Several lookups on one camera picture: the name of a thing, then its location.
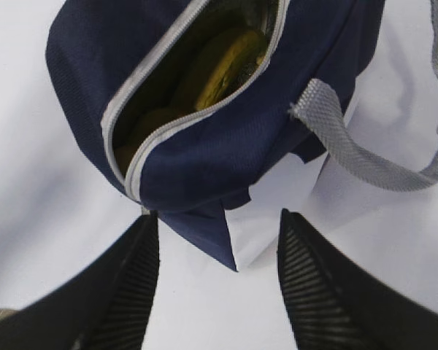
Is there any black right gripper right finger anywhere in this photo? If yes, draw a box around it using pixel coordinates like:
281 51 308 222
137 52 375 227
277 209 438 349

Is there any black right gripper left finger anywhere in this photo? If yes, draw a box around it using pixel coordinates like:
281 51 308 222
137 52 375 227
0 214 159 349

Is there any navy and white lunch bag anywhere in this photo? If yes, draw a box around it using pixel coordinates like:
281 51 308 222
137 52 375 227
46 1 438 270

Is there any yellow banana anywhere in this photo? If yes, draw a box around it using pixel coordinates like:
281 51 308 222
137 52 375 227
173 28 266 116

